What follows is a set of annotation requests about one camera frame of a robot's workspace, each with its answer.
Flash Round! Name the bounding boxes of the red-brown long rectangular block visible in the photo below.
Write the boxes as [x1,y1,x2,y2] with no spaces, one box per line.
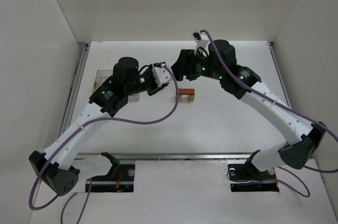
[179,88,195,96]

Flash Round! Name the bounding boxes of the dark striped wood block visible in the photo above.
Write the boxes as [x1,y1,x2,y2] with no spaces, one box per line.
[187,95,195,102]

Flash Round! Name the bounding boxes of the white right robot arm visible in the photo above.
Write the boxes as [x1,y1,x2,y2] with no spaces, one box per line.
[171,40,325,173]

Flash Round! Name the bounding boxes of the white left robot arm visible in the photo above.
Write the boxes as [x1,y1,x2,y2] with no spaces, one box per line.
[29,57,172,197]

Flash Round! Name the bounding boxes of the clear plastic box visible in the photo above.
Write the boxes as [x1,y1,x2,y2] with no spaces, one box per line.
[92,69,140,102]

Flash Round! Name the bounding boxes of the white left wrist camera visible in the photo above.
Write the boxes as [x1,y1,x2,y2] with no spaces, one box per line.
[152,62,172,87]

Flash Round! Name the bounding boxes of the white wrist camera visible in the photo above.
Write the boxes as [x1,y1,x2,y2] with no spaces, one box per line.
[192,31,210,50]
[152,62,172,87]

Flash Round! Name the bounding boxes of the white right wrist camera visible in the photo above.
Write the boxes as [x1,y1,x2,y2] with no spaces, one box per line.
[192,31,210,50]

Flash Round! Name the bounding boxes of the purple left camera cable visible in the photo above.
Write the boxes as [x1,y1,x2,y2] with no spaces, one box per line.
[28,65,180,223]

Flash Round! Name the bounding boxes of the purple camera cable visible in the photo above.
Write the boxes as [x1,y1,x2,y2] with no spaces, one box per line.
[200,30,338,198]
[28,65,180,223]

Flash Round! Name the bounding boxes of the aluminium table edge rail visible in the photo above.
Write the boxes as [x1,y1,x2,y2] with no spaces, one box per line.
[58,42,90,137]

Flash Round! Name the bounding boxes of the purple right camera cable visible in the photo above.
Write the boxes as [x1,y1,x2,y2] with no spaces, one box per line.
[200,30,338,198]

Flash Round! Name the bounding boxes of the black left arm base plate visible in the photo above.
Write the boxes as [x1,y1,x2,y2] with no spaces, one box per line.
[90,163,135,193]

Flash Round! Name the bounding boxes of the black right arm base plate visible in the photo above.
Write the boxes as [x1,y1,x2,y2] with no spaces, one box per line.
[226,163,279,192]

